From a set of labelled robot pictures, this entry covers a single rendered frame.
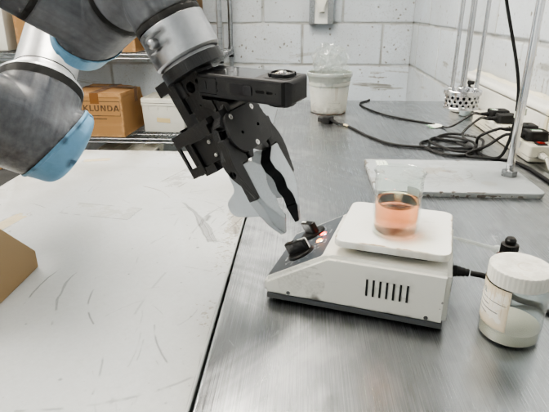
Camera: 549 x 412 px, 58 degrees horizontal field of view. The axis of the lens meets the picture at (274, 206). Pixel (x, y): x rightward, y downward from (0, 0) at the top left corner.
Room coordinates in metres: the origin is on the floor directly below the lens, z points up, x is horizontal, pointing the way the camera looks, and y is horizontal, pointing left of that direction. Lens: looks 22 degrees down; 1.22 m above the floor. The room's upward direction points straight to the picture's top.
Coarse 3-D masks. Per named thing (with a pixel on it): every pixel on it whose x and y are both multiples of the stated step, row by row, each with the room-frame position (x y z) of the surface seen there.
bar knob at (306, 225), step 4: (304, 224) 0.57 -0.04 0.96; (308, 224) 0.56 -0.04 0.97; (312, 224) 0.56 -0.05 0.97; (304, 228) 0.58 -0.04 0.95; (308, 228) 0.57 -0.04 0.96; (312, 228) 0.56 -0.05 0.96; (316, 228) 0.56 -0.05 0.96; (320, 228) 0.57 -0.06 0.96; (324, 228) 0.57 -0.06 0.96; (308, 232) 0.57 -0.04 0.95; (312, 232) 0.56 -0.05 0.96; (316, 232) 0.56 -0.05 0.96; (320, 232) 0.56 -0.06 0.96; (304, 236) 0.57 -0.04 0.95; (308, 236) 0.56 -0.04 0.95; (312, 236) 0.56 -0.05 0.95
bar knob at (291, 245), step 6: (294, 240) 0.52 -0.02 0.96; (300, 240) 0.51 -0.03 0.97; (306, 240) 0.51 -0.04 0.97; (288, 246) 0.52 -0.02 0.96; (294, 246) 0.52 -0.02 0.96; (300, 246) 0.51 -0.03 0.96; (306, 246) 0.51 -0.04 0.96; (312, 246) 0.52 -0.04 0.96; (288, 252) 0.52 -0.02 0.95; (294, 252) 0.52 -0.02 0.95; (300, 252) 0.51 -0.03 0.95; (306, 252) 0.51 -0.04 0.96; (288, 258) 0.51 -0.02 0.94; (294, 258) 0.50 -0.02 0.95
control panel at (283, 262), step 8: (328, 224) 0.58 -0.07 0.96; (336, 224) 0.57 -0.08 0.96; (304, 232) 0.60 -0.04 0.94; (328, 232) 0.55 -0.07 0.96; (312, 240) 0.55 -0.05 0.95; (328, 240) 0.52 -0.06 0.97; (320, 248) 0.51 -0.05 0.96; (312, 256) 0.49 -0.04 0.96; (280, 264) 0.52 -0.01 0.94; (288, 264) 0.50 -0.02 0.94; (296, 264) 0.49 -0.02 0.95; (272, 272) 0.50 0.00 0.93
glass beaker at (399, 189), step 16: (416, 160) 0.51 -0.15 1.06; (384, 176) 0.51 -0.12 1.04; (400, 176) 0.52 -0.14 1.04; (416, 176) 0.51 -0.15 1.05; (384, 192) 0.48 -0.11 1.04; (400, 192) 0.47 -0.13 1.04; (416, 192) 0.47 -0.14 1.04; (384, 208) 0.48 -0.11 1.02; (400, 208) 0.47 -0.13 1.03; (416, 208) 0.47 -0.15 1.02; (384, 224) 0.47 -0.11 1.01; (400, 224) 0.47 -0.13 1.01; (416, 224) 0.48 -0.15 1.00
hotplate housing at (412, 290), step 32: (320, 224) 0.60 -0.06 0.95; (320, 256) 0.48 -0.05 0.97; (352, 256) 0.47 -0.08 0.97; (384, 256) 0.47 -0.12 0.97; (288, 288) 0.48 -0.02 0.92; (320, 288) 0.47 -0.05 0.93; (352, 288) 0.46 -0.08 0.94; (384, 288) 0.45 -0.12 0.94; (416, 288) 0.44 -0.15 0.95; (448, 288) 0.43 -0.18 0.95; (416, 320) 0.44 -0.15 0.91
